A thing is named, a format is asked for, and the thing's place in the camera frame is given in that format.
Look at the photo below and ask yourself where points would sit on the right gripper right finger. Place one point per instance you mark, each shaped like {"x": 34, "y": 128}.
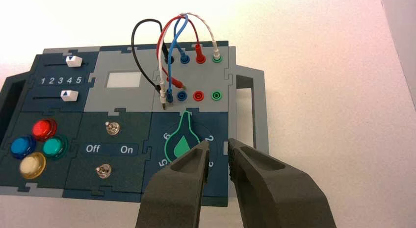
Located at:
{"x": 276, "y": 194}

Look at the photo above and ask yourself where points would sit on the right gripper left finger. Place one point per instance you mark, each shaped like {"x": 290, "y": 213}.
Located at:
{"x": 178, "y": 190}

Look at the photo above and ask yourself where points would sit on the green push button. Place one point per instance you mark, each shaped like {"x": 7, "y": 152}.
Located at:
{"x": 54, "y": 147}

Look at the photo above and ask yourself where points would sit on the red push button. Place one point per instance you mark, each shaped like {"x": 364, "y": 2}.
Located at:
{"x": 44, "y": 129}

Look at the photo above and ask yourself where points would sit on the yellow push button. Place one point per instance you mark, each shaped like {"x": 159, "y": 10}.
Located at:
{"x": 32, "y": 165}

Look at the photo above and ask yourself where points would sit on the blue push button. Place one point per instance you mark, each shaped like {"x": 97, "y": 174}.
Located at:
{"x": 22, "y": 146}

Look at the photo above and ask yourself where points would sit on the green rotary knob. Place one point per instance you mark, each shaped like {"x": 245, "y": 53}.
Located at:
{"x": 182, "y": 139}

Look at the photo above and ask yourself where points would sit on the blue grey control box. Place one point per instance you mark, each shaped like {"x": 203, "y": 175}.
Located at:
{"x": 126, "y": 100}

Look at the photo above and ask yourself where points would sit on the white slider knob up triangle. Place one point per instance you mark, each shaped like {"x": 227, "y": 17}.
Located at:
{"x": 69, "y": 95}

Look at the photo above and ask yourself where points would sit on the white slider knob down triangle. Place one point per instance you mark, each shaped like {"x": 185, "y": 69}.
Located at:
{"x": 73, "y": 61}

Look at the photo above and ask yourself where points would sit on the metal toggle switch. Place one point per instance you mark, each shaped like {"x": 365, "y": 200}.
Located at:
{"x": 103, "y": 171}
{"x": 112, "y": 128}

